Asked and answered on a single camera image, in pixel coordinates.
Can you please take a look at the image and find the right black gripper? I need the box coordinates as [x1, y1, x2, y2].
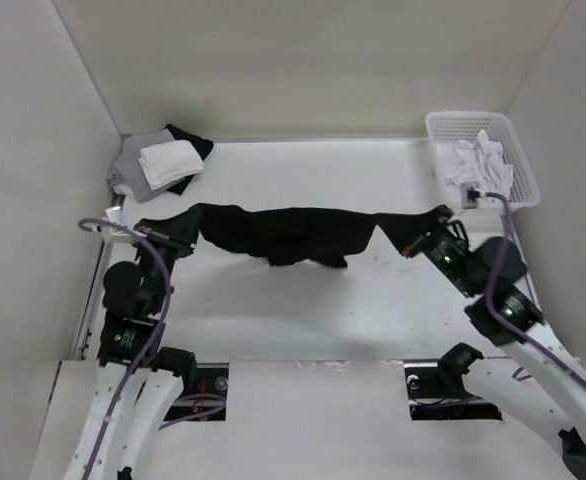
[374, 204, 483, 298]

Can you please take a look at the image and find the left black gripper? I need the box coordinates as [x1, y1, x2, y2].
[131, 205, 203, 313]

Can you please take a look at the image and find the black tank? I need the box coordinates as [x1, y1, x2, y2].
[165, 124, 214, 195]
[135, 203, 453, 269]

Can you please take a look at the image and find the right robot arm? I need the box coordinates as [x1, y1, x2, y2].
[393, 205, 586, 479]

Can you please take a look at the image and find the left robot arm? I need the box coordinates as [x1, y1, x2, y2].
[65, 213, 199, 479]

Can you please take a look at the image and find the folded grey tank top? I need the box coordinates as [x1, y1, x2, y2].
[106, 129, 174, 203]

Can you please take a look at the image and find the white tank top in basket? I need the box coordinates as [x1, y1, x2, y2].
[442, 130, 513, 199]

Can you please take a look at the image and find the folded white tank top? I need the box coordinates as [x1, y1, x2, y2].
[138, 140, 204, 190]

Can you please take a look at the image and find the folded black tank top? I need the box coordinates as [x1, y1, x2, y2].
[165, 124, 214, 195]

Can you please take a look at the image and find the white plastic basket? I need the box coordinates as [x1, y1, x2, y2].
[425, 111, 541, 211]

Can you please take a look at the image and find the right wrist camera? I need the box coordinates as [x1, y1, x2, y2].
[460, 182, 484, 210]

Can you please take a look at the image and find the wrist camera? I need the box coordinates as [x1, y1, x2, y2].
[98, 206, 134, 244]
[460, 182, 484, 210]

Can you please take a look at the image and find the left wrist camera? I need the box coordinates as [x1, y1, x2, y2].
[98, 206, 134, 244]

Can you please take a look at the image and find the right aluminium rail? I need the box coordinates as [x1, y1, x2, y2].
[501, 209, 544, 311]

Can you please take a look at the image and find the aluminium rail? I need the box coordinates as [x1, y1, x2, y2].
[501, 209, 544, 311]
[69, 240, 113, 360]

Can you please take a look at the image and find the left aluminium rail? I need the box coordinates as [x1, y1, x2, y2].
[69, 240, 113, 360]

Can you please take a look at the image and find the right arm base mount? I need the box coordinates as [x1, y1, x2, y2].
[404, 361, 503, 421]

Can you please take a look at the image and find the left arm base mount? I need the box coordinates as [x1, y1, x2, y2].
[164, 363, 230, 422]

